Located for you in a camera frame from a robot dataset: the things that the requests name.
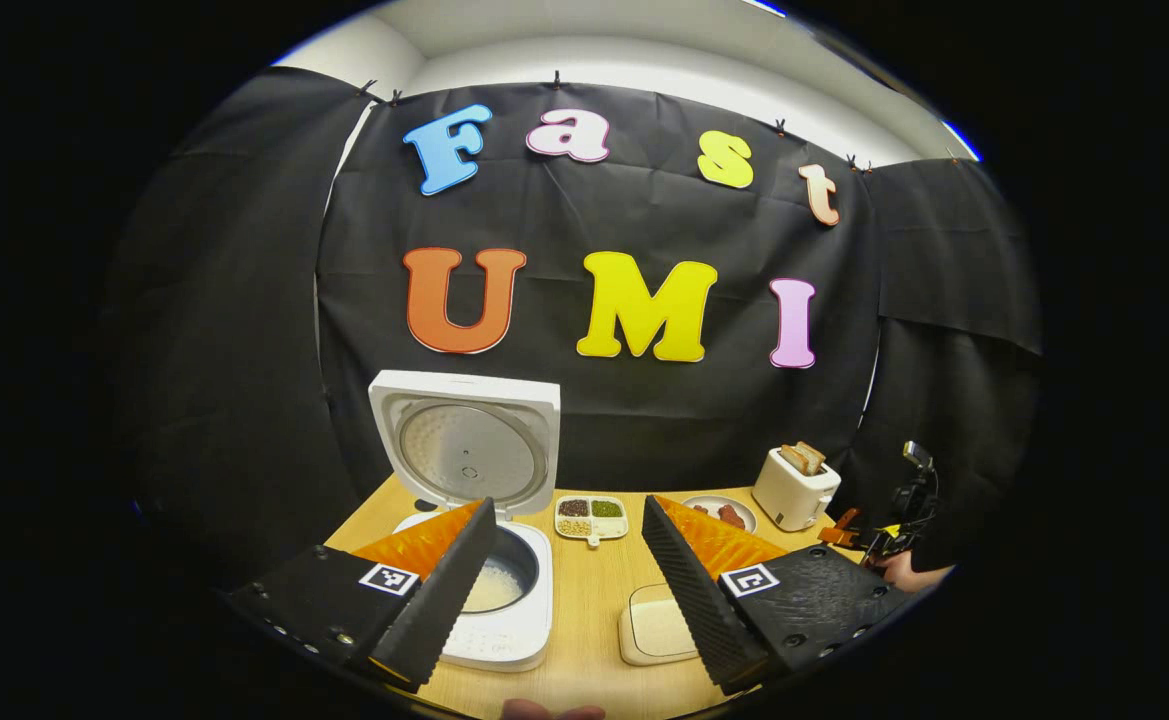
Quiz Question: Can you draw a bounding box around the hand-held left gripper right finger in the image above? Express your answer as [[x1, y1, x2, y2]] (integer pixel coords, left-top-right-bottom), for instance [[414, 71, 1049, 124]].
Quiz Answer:
[[641, 493, 913, 696]]

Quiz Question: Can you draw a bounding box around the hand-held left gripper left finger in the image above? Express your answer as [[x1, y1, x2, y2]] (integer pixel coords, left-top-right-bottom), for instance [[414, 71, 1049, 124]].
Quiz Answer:
[[224, 497, 498, 693]]

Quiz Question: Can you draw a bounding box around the white rice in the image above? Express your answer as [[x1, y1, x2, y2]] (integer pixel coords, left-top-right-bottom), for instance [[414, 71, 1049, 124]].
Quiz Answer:
[[464, 560, 525, 614]]

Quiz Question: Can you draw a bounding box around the white rice cooker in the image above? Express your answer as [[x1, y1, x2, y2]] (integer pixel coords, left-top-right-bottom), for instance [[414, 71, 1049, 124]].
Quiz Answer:
[[368, 370, 562, 673]]

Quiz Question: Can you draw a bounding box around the white toaster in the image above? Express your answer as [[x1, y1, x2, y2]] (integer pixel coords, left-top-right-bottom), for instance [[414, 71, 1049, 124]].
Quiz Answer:
[[752, 446, 842, 533]]

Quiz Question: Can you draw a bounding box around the white round plate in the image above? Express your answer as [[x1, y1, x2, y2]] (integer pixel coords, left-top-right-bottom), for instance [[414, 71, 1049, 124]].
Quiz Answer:
[[681, 495, 757, 534]]

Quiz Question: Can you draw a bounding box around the white divided grain dish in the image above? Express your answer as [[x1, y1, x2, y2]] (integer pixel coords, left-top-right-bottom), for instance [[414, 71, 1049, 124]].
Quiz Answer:
[[554, 495, 630, 548]]

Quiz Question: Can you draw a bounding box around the black backdrop cloth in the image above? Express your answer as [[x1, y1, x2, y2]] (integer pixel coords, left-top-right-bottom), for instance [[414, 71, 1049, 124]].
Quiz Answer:
[[94, 65, 1045, 591]]

